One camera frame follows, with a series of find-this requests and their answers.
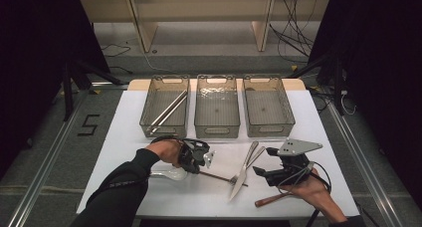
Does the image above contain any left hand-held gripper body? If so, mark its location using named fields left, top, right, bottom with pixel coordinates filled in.
left=178, top=137, right=217, bottom=175

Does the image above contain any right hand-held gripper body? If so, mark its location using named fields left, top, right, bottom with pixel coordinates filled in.
left=265, top=137, right=324, bottom=188

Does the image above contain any metal fork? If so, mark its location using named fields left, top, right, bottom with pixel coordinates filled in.
left=229, top=145, right=267, bottom=185

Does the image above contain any brown wooden spoon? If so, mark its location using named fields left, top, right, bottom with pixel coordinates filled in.
left=254, top=191, right=294, bottom=208

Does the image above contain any white ceramic spoon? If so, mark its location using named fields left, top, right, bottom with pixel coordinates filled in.
left=148, top=165, right=189, bottom=181

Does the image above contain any brown wooden chopstick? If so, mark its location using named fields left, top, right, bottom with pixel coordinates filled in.
left=198, top=171, right=249, bottom=187
left=199, top=172, right=249, bottom=188

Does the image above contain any smoky clear plastic bin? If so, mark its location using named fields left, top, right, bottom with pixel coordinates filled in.
left=138, top=75, right=191, bottom=139
left=193, top=74, right=241, bottom=139
left=242, top=75, right=297, bottom=138

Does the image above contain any metal chopstick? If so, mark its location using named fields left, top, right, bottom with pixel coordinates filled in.
left=145, top=89, right=188, bottom=132
left=149, top=95, right=189, bottom=135

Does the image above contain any person's left hand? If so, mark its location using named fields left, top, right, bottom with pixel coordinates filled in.
left=144, top=138, right=183, bottom=169

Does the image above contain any person's right hand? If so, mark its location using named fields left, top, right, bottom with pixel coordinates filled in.
left=280, top=168, right=332, bottom=215

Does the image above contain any metal table knife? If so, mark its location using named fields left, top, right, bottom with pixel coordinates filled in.
left=228, top=140, right=260, bottom=202

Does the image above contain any black metal stand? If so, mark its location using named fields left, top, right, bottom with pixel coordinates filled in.
left=61, top=59, right=123, bottom=121
left=288, top=52, right=347, bottom=116

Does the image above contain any black curtain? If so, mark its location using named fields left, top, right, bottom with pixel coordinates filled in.
left=0, top=0, right=110, bottom=175
left=308, top=0, right=422, bottom=201

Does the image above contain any grey cable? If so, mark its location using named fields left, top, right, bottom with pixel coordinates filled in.
left=277, top=163, right=315, bottom=195

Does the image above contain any aluminium floor rail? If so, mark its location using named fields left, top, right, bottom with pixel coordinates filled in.
left=6, top=97, right=84, bottom=227
left=326, top=101, right=406, bottom=227

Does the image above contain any white floor cable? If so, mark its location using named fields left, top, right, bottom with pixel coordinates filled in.
left=125, top=41, right=173, bottom=76

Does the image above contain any bundle of black cables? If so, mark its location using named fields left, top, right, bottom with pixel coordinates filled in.
left=268, top=0, right=319, bottom=66

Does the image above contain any thin black floor cable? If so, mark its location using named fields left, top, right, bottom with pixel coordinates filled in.
left=101, top=43, right=132, bottom=76

